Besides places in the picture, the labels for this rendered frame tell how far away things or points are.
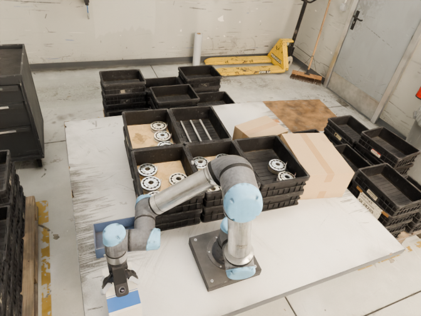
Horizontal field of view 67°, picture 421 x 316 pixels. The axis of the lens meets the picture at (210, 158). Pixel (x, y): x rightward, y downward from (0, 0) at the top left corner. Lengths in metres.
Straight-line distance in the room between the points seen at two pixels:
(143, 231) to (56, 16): 3.82
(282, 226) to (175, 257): 0.61
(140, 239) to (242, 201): 0.40
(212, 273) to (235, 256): 0.28
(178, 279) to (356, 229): 1.03
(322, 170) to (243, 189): 1.03
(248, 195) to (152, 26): 4.10
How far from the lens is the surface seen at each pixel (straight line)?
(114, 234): 1.14
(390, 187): 2.79
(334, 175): 1.96
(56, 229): 2.69
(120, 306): 1.37
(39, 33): 4.76
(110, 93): 3.21
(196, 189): 1.12
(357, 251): 1.89
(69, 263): 2.49
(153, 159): 1.82
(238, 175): 0.99
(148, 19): 4.82
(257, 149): 2.03
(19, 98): 2.82
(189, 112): 2.18
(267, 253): 1.68
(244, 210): 0.98
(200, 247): 1.57
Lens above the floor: 2.03
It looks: 39 degrees down
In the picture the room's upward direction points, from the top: 8 degrees clockwise
